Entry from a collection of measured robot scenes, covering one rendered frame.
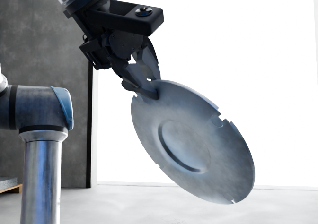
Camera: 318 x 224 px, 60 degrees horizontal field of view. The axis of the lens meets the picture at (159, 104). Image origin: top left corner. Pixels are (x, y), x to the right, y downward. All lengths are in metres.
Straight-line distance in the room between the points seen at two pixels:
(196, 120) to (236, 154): 0.09
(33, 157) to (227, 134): 0.47
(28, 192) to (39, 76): 4.51
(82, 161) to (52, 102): 4.05
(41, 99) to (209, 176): 0.44
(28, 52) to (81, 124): 1.61
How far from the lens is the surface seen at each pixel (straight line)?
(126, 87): 0.51
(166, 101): 0.50
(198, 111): 0.45
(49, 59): 5.14
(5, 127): 0.77
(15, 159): 5.32
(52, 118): 0.73
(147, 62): 0.49
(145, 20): 0.39
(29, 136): 0.73
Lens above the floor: 0.97
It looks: 5 degrees up
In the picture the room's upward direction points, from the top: straight up
